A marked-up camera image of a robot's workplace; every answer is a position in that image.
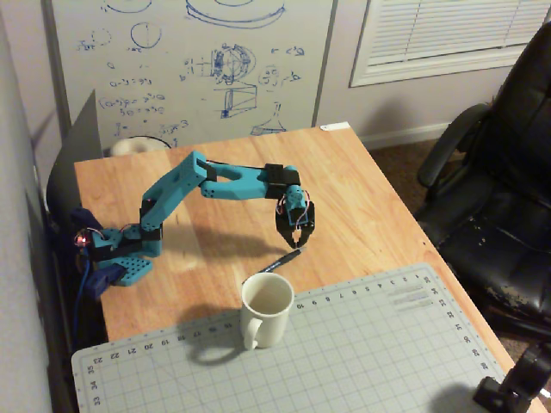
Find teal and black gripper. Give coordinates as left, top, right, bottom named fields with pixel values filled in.
left=275, top=184, right=319, bottom=250

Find white round roll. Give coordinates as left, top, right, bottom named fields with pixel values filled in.
left=110, top=135, right=174, bottom=157

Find grey gridded cutting mat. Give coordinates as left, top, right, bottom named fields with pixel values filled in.
left=71, top=262, right=516, bottom=413

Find blue and black pen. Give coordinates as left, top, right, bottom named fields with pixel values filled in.
left=242, top=246, right=308, bottom=286

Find grey flat board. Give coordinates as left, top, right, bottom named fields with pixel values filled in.
left=46, top=89, right=106, bottom=217

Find black leather office chair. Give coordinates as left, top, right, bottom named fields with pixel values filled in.
left=416, top=20, right=551, bottom=345

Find dark blue table clamp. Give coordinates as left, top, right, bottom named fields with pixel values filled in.
left=70, top=206, right=105, bottom=242
left=83, top=263, right=127, bottom=300

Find whiteboard with blue drawings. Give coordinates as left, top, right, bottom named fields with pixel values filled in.
left=41, top=0, right=339, bottom=150

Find blue cable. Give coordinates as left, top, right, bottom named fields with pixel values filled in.
left=74, top=256, right=95, bottom=348

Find white ceramic mug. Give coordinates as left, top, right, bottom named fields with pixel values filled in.
left=239, top=271, right=296, bottom=351

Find red white servo wire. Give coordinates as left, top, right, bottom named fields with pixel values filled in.
left=278, top=190, right=314, bottom=225

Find white window blinds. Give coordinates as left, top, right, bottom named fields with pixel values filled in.
left=349, top=0, right=551, bottom=89

